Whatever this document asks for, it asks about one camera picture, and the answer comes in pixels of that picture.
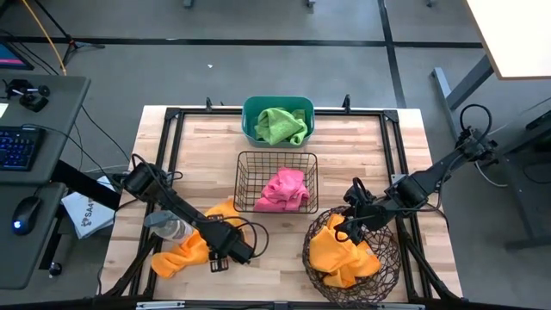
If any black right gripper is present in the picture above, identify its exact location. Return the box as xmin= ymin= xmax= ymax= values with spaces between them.
xmin=343 ymin=177 xmax=395 ymax=248

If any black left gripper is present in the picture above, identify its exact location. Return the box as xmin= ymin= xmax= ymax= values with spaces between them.
xmin=204 ymin=216 xmax=257 ymax=273

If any orange microfiber towel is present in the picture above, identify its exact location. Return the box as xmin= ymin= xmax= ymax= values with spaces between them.
xmin=308 ymin=214 xmax=382 ymax=288
xmin=203 ymin=197 xmax=243 ymax=229
xmin=150 ymin=230 xmax=213 ymax=279

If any pink microfiber towel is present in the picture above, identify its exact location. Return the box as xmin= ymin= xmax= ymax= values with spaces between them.
xmin=264 ymin=166 xmax=309 ymax=202
xmin=252 ymin=189 xmax=311 ymax=213

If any clear spray bottle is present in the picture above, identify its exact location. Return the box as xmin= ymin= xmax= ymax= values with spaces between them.
xmin=143 ymin=209 xmax=195 ymax=243

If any white box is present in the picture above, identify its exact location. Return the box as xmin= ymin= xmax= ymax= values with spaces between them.
xmin=60 ymin=175 xmax=117 ymax=240

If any teal plastic basket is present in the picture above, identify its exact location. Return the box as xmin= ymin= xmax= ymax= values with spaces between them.
xmin=240 ymin=95 xmax=316 ymax=150

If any grey table leg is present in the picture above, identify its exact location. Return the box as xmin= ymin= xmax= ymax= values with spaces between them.
xmin=432 ymin=53 xmax=496 ymax=139

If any black computer mouse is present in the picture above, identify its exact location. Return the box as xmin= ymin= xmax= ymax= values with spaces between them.
xmin=11 ymin=195 xmax=43 ymax=237

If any dark grey desk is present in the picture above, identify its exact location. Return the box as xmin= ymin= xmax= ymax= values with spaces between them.
xmin=0 ymin=75 xmax=92 ymax=290

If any black backlit keyboard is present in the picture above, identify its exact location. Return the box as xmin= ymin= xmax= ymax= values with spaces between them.
xmin=0 ymin=126 xmax=46 ymax=172

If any black webcam gadget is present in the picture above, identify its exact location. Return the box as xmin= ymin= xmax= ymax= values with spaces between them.
xmin=3 ymin=78 xmax=52 ymax=114

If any white table top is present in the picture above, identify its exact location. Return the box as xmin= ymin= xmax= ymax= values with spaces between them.
xmin=464 ymin=0 xmax=551 ymax=82

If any black tripod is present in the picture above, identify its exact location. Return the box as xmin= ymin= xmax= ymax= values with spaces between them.
xmin=32 ymin=0 xmax=106 ymax=68

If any computer monitor with pink screen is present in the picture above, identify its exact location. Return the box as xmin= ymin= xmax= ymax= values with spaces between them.
xmin=0 ymin=40 xmax=34 ymax=71

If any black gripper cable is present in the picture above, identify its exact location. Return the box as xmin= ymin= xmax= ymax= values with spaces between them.
xmin=232 ymin=216 xmax=270 ymax=259

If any round dark wire basket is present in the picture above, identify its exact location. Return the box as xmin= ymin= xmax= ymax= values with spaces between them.
xmin=301 ymin=205 xmax=402 ymax=306

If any black wire basket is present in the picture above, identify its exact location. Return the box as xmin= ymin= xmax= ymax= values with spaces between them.
xmin=232 ymin=150 xmax=320 ymax=215

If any white cable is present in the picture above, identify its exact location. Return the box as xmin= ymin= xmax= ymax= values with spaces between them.
xmin=474 ymin=160 xmax=510 ymax=189

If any dark grey desk frame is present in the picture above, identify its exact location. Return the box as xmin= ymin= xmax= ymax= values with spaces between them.
xmin=490 ymin=96 xmax=551 ymax=251

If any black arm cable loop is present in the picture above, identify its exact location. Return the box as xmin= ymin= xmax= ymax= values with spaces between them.
xmin=459 ymin=102 xmax=493 ymax=134

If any yellow cable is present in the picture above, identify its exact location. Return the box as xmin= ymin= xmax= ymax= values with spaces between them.
xmin=20 ymin=0 xmax=68 ymax=78

